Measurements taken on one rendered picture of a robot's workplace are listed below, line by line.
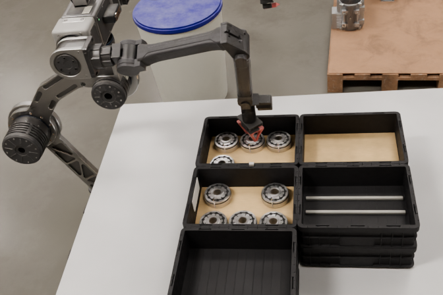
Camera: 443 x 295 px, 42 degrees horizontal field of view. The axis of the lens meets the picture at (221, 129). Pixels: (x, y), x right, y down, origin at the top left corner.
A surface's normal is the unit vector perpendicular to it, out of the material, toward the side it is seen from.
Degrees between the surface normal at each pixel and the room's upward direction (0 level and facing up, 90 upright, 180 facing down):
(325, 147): 0
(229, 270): 0
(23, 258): 0
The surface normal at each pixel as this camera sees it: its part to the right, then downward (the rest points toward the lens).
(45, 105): -0.09, 0.66
